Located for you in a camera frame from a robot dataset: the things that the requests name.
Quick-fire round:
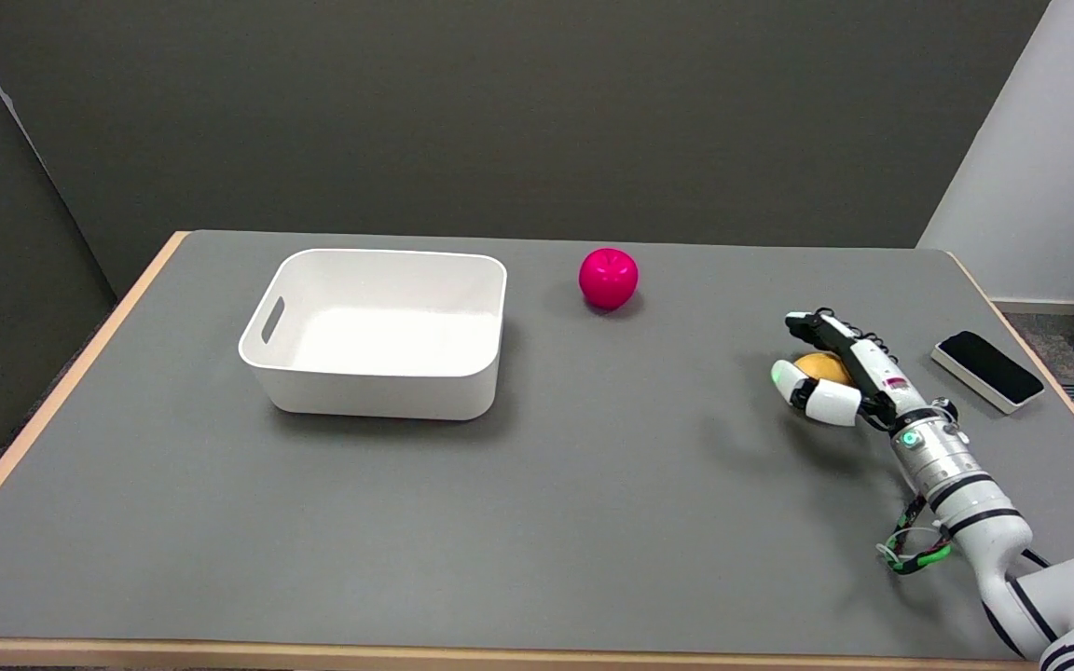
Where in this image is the black phone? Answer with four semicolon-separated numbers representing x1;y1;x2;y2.
929;329;1047;416

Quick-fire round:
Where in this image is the black and white robot right hand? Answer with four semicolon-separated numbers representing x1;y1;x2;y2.
770;308;931;435

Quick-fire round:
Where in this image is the green and black braided cable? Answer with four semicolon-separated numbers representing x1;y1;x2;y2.
876;494;954;577

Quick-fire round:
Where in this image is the red apple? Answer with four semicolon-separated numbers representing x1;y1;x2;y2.
578;247;640;311

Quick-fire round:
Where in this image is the white plastic bin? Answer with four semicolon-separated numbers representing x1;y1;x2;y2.
238;248;509;422

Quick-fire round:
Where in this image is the yellow lemon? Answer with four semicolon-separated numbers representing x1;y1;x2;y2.
792;350;856;389

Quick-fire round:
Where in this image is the thin white cable loop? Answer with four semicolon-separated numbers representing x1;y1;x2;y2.
880;525;943;563

